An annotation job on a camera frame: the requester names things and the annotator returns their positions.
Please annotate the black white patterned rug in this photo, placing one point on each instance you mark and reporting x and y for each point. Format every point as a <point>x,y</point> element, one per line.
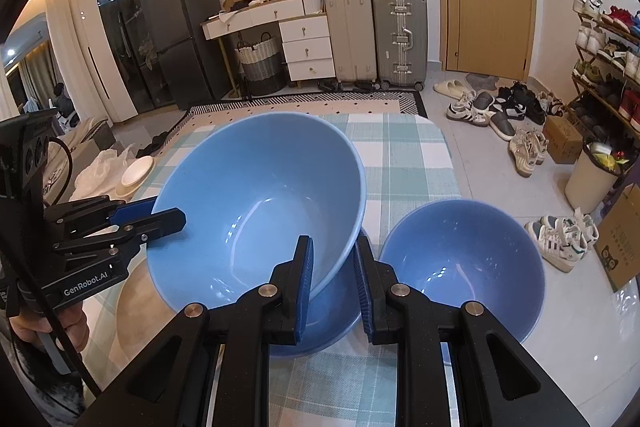
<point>300,101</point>

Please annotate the white plastic bag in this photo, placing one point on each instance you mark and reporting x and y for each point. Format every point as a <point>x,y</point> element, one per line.
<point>100,172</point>

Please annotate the person's left hand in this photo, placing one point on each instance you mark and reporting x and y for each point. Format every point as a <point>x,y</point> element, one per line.
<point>27,329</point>

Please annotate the silver suitcase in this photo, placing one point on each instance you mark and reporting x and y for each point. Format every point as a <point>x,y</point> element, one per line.
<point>400,37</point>

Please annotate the large printed cardboard box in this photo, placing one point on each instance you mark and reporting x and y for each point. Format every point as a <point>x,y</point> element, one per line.
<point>622,237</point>

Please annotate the small brown cardboard box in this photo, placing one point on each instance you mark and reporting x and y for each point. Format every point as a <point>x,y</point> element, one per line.
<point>562,139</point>

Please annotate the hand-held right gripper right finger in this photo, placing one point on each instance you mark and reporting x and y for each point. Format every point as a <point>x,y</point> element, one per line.
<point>362,292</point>

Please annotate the pile of assorted shoes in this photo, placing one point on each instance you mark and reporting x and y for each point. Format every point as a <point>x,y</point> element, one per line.
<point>500,112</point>

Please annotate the dark glass cabinet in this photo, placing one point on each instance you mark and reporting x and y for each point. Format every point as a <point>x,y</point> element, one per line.
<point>120,7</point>

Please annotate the small white dish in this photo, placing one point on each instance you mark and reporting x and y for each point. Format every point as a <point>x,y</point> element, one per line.
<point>136,172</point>

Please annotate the beige curtain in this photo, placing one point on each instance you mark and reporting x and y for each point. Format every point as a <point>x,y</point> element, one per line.
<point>37,72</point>

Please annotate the blue bowl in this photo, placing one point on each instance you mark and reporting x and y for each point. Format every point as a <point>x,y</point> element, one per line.
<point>260,187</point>
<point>330,322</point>
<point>460,257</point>

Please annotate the grey refrigerator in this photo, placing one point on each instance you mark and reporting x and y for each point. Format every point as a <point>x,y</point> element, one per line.
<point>180,17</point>

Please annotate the white trash bin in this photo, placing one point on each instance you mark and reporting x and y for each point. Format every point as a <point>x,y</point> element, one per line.
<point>590,182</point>

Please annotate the shoe rack with shoes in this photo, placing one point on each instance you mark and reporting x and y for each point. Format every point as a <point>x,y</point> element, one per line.
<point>605,57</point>

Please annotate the white grey woven basket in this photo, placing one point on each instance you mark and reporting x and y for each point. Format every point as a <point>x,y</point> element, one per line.
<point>260,62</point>

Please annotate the white vanity desk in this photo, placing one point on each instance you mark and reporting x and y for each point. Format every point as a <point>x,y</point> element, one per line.
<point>305,47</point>

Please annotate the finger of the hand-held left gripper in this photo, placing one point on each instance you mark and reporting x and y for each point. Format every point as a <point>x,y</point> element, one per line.
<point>165,222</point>
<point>132,212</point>

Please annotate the beige suitcase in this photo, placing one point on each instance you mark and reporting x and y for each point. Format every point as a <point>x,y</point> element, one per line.
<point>350,32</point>

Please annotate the white tall cabinet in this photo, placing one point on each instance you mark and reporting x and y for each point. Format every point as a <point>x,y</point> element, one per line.
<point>85,47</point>

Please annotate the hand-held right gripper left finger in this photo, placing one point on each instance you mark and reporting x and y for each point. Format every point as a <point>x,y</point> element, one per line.
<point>305,287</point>

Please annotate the white green sneaker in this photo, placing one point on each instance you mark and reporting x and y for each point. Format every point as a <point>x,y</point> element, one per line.
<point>575,227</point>
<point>555,249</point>

